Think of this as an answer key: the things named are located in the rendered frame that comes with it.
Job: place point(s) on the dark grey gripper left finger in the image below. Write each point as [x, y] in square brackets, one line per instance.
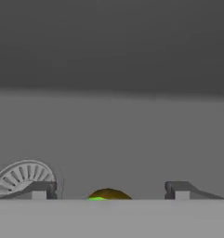
[42, 187]

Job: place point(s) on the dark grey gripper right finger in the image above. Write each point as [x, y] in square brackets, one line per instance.
[178, 187]

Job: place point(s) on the grey sink basin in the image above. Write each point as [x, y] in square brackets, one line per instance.
[116, 133]

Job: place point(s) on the brown and green fruit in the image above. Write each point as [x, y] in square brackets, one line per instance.
[108, 194]

